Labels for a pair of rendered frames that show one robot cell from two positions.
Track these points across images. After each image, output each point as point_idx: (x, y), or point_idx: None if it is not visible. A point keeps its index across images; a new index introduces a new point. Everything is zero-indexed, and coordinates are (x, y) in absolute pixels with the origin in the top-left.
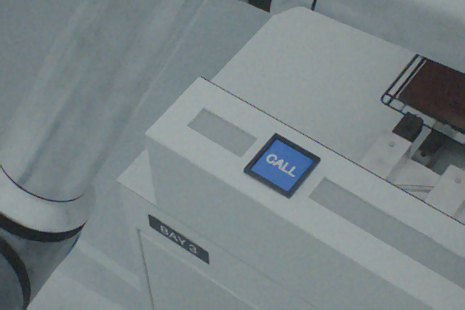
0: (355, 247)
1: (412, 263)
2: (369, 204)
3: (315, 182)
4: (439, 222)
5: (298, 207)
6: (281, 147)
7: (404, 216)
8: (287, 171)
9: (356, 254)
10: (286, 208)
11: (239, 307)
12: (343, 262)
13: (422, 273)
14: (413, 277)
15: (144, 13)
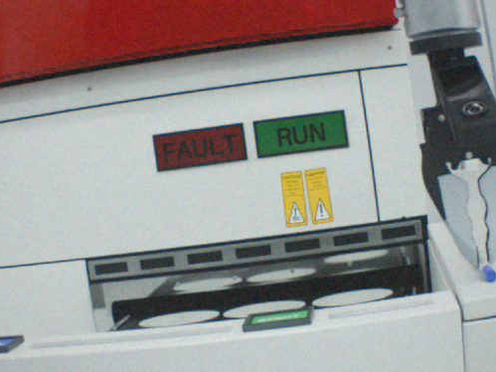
0: (93, 348)
1: (157, 339)
2: (88, 342)
3: (27, 345)
4: (166, 328)
5: (20, 352)
6: None
7: (129, 334)
8: None
9: (97, 349)
10: (9, 354)
11: None
12: (88, 369)
13: (171, 339)
14: (164, 341)
15: None
